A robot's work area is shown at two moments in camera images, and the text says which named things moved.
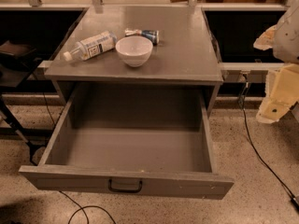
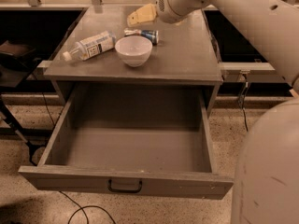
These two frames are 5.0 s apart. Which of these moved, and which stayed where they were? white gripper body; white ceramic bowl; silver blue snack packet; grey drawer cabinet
Moved: white gripper body
Stayed: white ceramic bowl; silver blue snack packet; grey drawer cabinet
